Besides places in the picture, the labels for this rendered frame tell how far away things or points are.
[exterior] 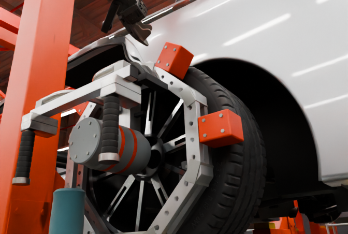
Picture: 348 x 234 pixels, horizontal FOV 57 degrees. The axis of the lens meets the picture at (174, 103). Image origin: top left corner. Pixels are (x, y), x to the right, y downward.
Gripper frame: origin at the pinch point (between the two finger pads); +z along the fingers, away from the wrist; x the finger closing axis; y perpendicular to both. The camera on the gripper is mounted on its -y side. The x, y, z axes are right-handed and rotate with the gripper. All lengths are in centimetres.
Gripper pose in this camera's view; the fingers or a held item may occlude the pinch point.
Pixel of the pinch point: (144, 43)
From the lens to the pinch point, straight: 115.5
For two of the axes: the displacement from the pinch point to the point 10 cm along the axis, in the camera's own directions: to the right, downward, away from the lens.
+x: 0.7, -6.0, 8.0
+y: 8.5, -3.9, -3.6
